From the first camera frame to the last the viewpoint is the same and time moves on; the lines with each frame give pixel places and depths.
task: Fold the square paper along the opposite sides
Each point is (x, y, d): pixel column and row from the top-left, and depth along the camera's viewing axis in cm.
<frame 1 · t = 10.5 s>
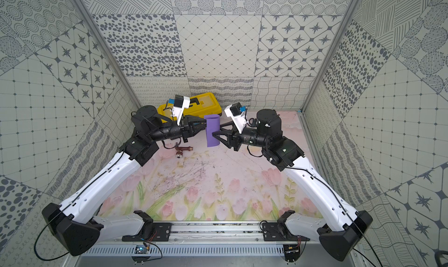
left hand: (207, 117, 59), fingers closed
right hand: (216, 132, 61), fingers open
maroon spray nozzle: (179, 153, 99), point 3 cm above the table

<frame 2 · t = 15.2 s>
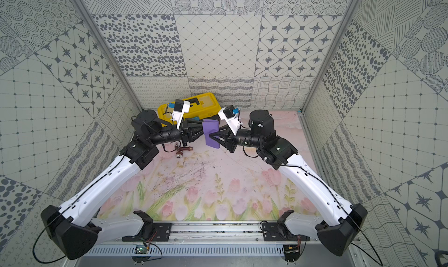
left hand: (207, 122, 59), fingers closed
right hand: (211, 135, 62), fingers closed
the named things where they were.

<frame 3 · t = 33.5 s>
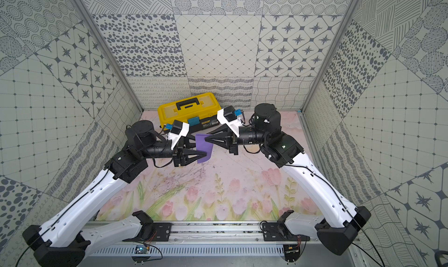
left hand: (204, 143, 56), fingers open
right hand: (207, 138, 55), fingers closed
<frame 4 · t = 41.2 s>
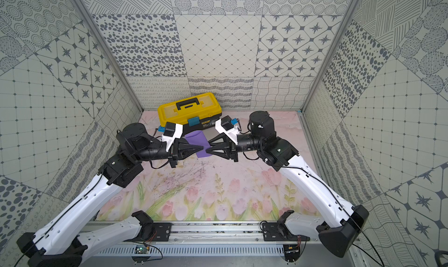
left hand: (200, 141, 55), fingers closed
right hand: (208, 148, 58), fingers open
